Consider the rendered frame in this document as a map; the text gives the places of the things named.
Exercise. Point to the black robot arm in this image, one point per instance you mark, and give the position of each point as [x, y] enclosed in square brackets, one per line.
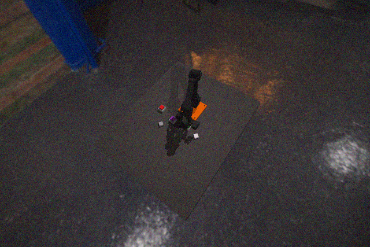
[192, 98]

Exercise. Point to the purple button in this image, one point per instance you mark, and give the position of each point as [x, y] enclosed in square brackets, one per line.
[173, 119]

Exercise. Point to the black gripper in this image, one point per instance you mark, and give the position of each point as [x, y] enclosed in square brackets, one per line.
[193, 124]

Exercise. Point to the red button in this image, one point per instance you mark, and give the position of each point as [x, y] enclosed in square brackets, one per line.
[162, 108]

